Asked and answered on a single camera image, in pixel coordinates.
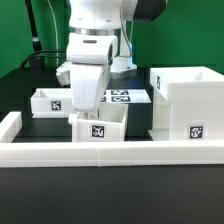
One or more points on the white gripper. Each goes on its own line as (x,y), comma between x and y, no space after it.
(90,57)

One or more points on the white front drawer with tag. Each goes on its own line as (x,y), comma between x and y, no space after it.
(108,125)

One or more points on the white drawer with tag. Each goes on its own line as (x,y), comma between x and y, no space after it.
(108,125)
(51,103)

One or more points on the white drawer cabinet box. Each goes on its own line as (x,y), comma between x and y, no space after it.
(188,104)

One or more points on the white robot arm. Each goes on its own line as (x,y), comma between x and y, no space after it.
(107,17)

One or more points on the white rear drawer with tag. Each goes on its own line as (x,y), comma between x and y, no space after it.
(51,103)

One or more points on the white fiducial marker sheet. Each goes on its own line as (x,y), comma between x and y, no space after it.
(125,96)

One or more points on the white U-shaped border frame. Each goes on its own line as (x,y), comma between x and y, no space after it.
(68,154)

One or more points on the black camera stand pole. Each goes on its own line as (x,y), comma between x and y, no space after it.
(37,62)

